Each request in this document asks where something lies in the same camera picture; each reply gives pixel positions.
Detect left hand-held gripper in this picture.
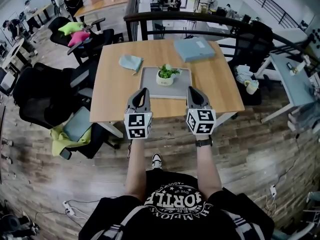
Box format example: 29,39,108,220
123,87,154,140

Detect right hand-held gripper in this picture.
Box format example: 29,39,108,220
185,85,217,136

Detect grey tray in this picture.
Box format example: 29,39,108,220
138,66,193,100

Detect potted flower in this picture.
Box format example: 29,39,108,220
155,63,182,87

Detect person's left forearm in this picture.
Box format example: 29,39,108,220
124,138,149,203

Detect person's right forearm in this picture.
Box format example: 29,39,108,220
194,133,224,200

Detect light blue cloth pouch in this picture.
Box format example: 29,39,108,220
118,54,144,73

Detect flat blue box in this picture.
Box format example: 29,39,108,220
173,36,217,63

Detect black wrist watch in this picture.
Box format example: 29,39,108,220
194,137,214,148

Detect white bucket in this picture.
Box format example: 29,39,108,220
244,79,260,96

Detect black office chair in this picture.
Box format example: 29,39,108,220
47,16,116,65
11,61,79,130
51,58,121,160
228,20,276,72

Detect person's white sneaker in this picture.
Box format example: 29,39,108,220
151,153,163,171

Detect black metal railing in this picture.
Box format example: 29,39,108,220
123,10,320,67

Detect blue-grey flat cushion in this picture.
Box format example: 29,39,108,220
62,106,93,143

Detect pink cushion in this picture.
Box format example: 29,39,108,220
67,30,91,48

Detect long wooden table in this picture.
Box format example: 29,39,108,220
73,0,134,25

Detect green cushion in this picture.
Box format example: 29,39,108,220
58,21,84,36

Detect yellow-green jacket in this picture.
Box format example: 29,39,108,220
49,125,92,157

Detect blue-grey desk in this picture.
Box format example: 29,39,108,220
260,52,316,124

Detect person's black printed t-shirt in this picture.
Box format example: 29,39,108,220
78,168,276,240

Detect white round table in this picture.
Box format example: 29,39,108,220
0,37,26,73

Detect white power strip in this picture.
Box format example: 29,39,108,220
62,200,76,217

